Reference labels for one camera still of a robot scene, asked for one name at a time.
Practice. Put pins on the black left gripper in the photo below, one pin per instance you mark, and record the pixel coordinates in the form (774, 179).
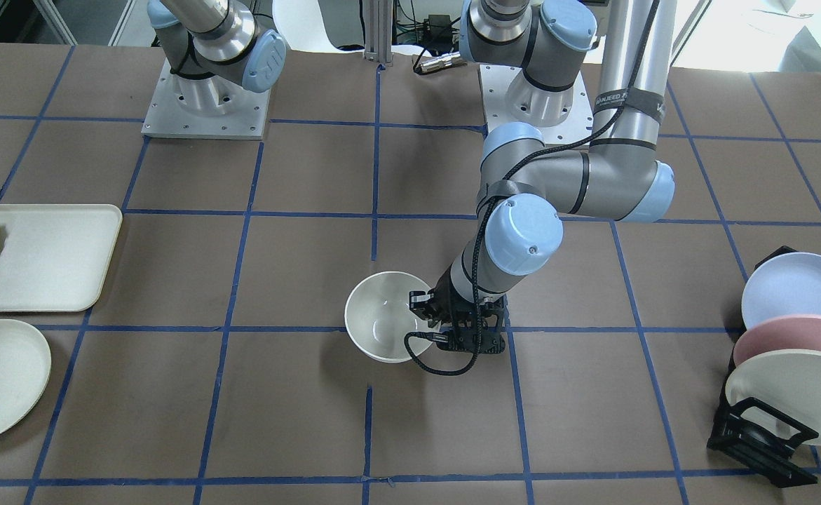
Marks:
(444, 295)

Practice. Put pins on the white bowl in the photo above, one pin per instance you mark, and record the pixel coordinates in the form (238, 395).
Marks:
(378, 318)

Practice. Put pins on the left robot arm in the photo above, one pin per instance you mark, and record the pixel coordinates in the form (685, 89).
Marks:
(527, 182)

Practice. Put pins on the white chair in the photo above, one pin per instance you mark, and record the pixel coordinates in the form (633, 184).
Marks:
(302, 26)

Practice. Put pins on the blue plate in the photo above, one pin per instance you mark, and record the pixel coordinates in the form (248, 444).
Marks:
(781, 286)

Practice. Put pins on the white rectangular tray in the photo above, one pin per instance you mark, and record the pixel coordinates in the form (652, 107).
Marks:
(55, 257)

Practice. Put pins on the cream plate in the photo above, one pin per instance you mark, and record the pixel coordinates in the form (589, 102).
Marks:
(788, 380)

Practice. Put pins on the pink plate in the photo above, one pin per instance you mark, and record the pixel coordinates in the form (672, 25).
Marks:
(795, 331)

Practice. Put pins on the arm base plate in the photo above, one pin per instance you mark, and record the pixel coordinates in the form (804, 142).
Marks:
(561, 117)
(165, 123)

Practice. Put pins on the aluminium frame post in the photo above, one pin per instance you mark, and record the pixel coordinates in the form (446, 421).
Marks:
(377, 31)

